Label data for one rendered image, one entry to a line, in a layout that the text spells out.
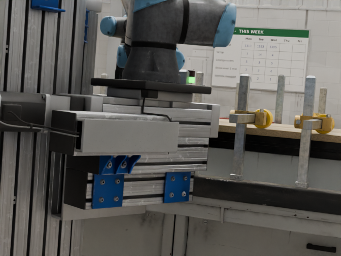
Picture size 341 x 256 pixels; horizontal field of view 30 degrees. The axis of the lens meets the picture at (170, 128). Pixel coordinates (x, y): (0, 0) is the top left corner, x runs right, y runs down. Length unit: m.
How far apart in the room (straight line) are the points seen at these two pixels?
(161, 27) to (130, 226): 1.50
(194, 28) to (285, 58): 8.05
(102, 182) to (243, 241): 1.33
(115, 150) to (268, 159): 1.40
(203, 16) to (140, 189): 0.46
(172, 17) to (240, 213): 1.12
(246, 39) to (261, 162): 7.15
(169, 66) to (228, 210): 1.06
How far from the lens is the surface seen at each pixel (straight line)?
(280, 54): 9.66
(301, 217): 2.47
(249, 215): 2.51
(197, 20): 1.61
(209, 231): 2.80
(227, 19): 1.63
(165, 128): 1.43
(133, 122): 1.37
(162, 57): 1.59
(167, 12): 1.60
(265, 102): 9.67
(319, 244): 2.72
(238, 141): 2.47
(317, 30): 9.66
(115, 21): 2.42
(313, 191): 2.41
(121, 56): 2.08
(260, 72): 9.68
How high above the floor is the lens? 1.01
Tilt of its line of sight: 3 degrees down
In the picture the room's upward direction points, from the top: 4 degrees clockwise
